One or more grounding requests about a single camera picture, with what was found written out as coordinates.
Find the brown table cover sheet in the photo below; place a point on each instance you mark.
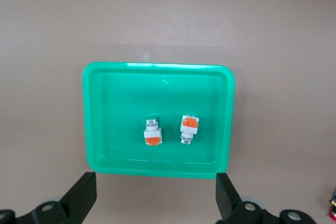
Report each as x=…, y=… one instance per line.
x=168, y=11

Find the white orange push-button switch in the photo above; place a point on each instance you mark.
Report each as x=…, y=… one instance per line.
x=152, y=134

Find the white and orange switch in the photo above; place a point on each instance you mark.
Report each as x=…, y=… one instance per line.
x=189, y=129

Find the clear tape piece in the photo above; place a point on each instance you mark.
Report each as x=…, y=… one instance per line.
x=144, y=56

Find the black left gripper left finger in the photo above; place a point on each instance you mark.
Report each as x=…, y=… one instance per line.
x=76, y=200

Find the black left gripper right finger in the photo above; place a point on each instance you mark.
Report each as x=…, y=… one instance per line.
x=227, y=200

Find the red mushroom button black base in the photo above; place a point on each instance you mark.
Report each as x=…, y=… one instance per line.
x=334, y=203

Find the green plastic tray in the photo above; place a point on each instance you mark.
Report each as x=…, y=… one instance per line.
x=118, y=103

